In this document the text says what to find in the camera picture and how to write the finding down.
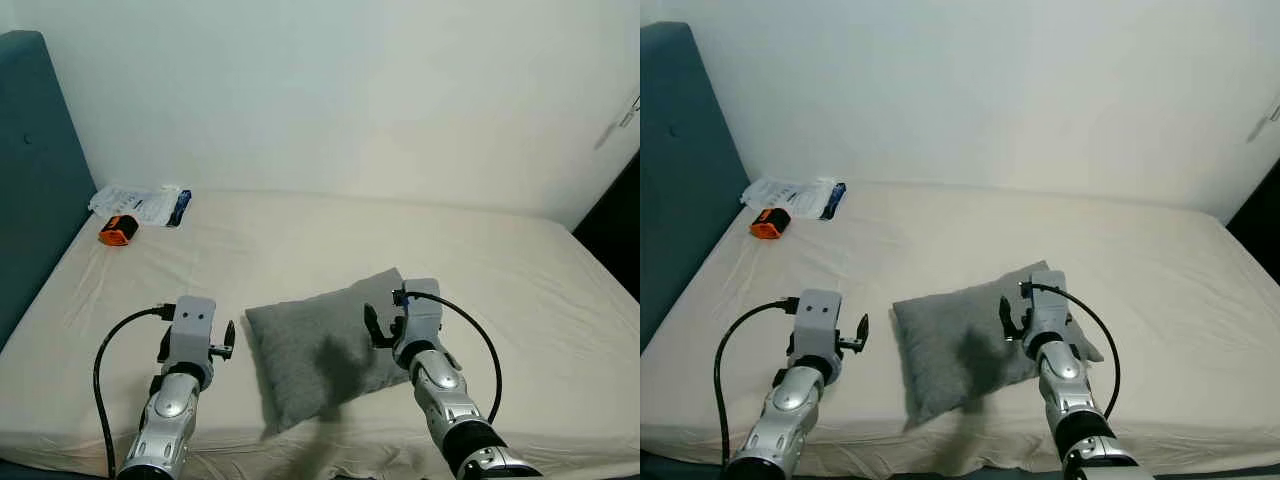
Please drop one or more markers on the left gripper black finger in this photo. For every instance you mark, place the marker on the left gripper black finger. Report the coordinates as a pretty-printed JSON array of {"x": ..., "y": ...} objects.
[
  {"x": 230, "y": 335},
  {"x": 862, "y": 328},
  {"x": 791, "y": 348},
  {"x": 164, "y": 348}
]

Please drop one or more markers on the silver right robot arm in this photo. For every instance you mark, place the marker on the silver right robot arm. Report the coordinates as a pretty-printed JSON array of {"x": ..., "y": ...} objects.
[
  {"x": 1070, "y": 385},
  {"x": 445, "y": 395}
]

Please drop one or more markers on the beige bed mattress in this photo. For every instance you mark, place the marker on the beige bed mattress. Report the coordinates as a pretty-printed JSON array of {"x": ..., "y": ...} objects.
[
  {"x": 1000, "y": 230},
  {"x": 400, "y": 240}
]

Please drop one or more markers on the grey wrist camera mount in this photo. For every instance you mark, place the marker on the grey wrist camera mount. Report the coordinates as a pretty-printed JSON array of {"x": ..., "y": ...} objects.
[
  {"x": 818, "y": 320},
  {"x": 420, "y": 310},
  {"x": 1050, "y": 300},
  {"x": 190, "y": 325}
]

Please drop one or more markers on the grey pillow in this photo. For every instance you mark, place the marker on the grey pillow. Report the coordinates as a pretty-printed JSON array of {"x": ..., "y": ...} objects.
[
  {"x": 310, "y": 350},
  {"x": 950, "y": 340}
]

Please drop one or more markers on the orange and black device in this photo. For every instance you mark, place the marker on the orange and black device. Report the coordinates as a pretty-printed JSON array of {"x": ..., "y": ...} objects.
[
  {"x": 117, "y": 231},
  {"x": 770, "y": 224}
]

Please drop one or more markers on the teal upholstered headboard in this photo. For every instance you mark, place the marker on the teal upholstered headboard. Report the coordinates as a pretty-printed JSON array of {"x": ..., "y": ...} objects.
[
  {"x": 30, "y": 150},
  {"x": 685, "y": 150}
]

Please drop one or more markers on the clear plastic bag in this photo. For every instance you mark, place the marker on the clear plastic bag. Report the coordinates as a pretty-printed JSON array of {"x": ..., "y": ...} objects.
[
  {"x": 135, "y": 202},
  {"x": 790, "y": 192}
]

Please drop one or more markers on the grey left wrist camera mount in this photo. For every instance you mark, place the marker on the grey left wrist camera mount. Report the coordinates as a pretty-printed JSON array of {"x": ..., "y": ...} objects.
[
  {"x": 190, "y": 325},
  {"x": 818, "y": 320}
]

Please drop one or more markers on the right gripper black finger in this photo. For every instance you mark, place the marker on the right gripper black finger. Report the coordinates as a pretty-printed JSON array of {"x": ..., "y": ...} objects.
[
  {"x": 373, "y": 330},
  {"x": 1007, "y": 322}
]

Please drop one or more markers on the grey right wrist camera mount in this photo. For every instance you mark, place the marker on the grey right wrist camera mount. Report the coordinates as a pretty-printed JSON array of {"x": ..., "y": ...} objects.
[
  {"x": 420, "y": 310},
  {"x": 1050, "y": 300}
]

